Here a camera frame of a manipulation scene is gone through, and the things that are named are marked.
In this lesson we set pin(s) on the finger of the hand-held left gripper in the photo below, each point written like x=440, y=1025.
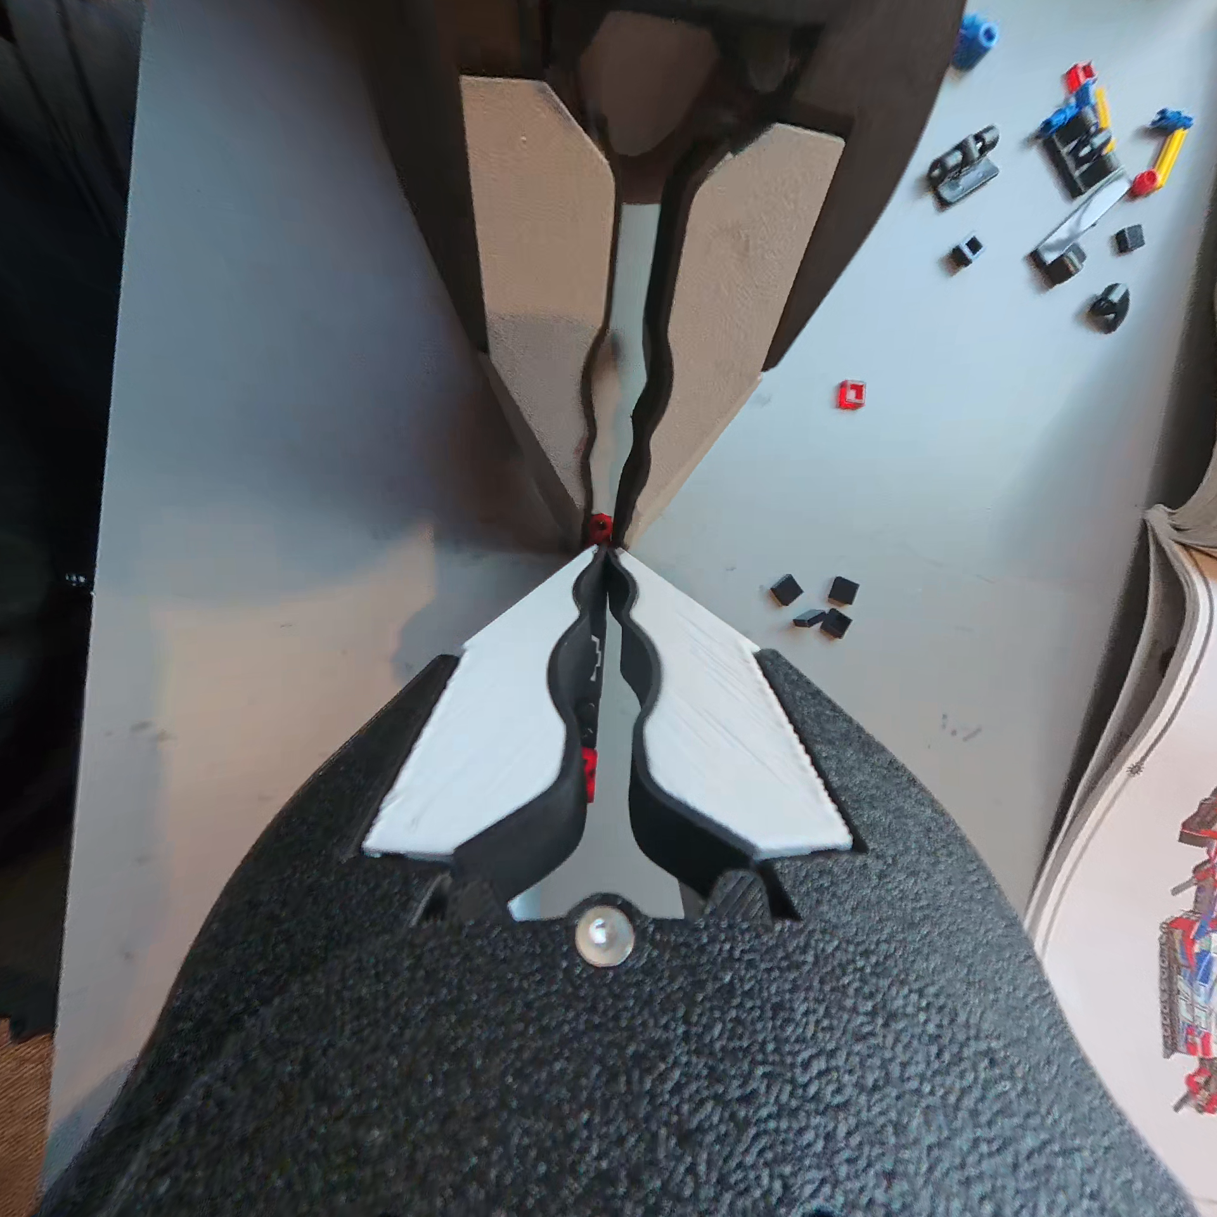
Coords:
x=532, y=238
x=750, y=267

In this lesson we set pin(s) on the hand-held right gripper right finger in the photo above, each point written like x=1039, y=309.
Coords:
x=742, y=751

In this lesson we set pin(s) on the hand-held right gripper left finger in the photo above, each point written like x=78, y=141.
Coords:
x=475, y=751

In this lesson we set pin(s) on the black brick strip red studs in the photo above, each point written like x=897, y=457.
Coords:
x=594, y=657

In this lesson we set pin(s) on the scattered loose toy brick parts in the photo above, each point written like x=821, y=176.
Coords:
x=1074, y=157

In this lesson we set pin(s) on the open instruction booklet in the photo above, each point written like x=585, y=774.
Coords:
x=1121, y=903

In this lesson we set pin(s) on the person's black clothed legs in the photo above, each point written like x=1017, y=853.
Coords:
x=57, y=476

